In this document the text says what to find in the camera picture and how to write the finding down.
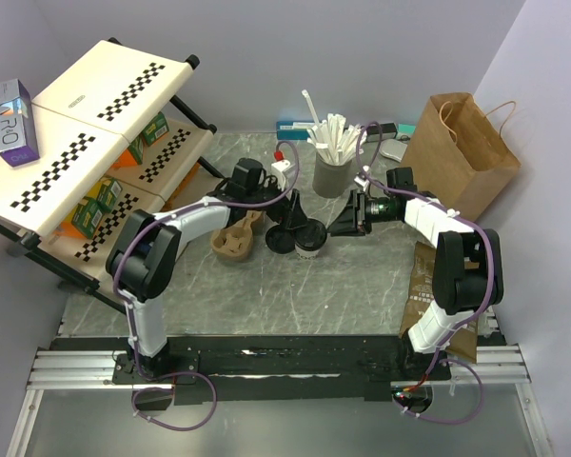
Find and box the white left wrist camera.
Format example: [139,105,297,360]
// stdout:
[270,150,297,190]

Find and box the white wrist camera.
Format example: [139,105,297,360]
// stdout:
[354,173,370,192]
[270,150,297,190]

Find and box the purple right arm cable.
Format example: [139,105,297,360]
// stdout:
[355,121,501,425]

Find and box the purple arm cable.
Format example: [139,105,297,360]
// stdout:
[355,121,501,425]
[111,140,302,433]

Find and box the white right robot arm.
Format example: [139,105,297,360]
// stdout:
[327,168,503,380]

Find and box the teal flat box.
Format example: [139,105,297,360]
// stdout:
[276,120,315,141]

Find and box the beige checkered shelf rack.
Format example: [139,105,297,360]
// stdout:
[0,39,216,308]

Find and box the green box upper shelf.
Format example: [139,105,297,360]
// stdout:
[141,111,169,147]

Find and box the black mounting base rail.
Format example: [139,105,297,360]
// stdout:
[27,334,530,411]

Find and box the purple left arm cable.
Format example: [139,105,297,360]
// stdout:
[111,140,302,433]

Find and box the white paper coffee cup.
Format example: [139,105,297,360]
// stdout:
[295,239,325,259]

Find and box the brown coffee bean pouch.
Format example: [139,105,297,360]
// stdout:
[399,242,478,363]

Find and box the purple cardboard box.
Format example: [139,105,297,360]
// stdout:
[0,79,40,168]

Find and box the black plastic cup lid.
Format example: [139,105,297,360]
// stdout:
[265,226,295,255]

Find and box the brown paper bag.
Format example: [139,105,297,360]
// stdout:
[401,92,522,222]

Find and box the green box shelf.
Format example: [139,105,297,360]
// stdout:
[141,111,169,147]
[69,176,123,239]

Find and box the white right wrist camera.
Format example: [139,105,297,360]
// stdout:
[354,173,370,192]

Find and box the green box lower shelf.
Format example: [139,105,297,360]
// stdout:
[69,176,123,239]

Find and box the orange box on shelf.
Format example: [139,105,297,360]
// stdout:
[111,136,144,169]

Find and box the black rectangular device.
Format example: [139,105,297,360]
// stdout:
[366,123,398,143]

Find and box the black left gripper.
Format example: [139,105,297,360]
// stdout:
[246,173,309,229]

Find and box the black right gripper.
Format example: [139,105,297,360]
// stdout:
[326,189,398,238]

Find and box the white wrapped straws bundle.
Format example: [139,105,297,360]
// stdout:
[302,89,367,166]

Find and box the brown pulp cup carrier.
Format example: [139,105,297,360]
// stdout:
[210,210,265,262]

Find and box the grey straw holder cup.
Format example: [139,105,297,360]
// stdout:
[312,155,351,199]

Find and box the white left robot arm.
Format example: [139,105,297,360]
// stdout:
[106,158,306,383]

